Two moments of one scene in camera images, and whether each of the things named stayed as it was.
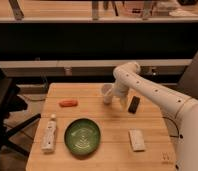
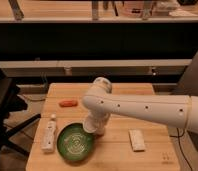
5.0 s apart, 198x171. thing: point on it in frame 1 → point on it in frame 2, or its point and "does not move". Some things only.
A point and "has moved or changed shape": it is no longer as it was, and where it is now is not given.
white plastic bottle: (48, 143) does not move
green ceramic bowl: (82, 136) has moved or changed shape
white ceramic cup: (107, 91) has moved or changed shape
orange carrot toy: (68, 103) does not move
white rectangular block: (137, 140) does not move
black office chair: (5, 100) does not move
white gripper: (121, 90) → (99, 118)
